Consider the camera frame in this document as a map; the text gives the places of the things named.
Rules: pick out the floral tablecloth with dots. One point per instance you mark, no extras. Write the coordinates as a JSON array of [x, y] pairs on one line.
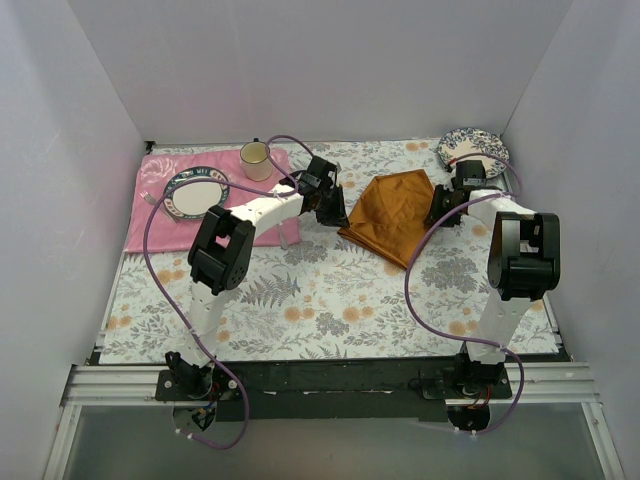
[[323, 297]]

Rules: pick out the cream enamel mug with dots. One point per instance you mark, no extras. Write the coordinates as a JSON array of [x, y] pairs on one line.
[[255, 163]]

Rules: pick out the blue floral plate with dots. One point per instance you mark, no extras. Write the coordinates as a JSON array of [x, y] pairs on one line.
[[477, 144]]

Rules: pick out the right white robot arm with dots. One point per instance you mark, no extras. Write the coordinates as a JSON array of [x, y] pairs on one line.
[[523, 264]]

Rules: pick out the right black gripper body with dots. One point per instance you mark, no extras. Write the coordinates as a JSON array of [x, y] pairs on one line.
[[441, 206]]

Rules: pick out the brown satin napkin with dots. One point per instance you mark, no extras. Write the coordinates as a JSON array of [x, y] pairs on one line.
[[389, 217]]

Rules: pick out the metal fork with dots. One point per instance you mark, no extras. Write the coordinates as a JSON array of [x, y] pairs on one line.
[[149, 199]]

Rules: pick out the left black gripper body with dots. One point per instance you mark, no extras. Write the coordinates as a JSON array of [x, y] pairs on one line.
[[329, 201]]

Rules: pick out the green rimmed white plate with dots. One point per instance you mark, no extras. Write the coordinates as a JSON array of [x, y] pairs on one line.
[[191, 192]]

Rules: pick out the pink floral placemat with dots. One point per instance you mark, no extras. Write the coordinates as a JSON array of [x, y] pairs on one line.
[[166, 235]]

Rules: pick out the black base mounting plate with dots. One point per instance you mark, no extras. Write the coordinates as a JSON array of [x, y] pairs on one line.
[[326, 389]]

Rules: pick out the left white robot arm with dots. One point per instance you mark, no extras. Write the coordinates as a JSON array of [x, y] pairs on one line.
[[221, 252]]

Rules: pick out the aluminium frame rail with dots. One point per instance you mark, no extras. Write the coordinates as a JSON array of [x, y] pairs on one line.
[[97, 386]]

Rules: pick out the metal spoon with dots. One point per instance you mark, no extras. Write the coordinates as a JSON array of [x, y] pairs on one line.
[[283, 239]]

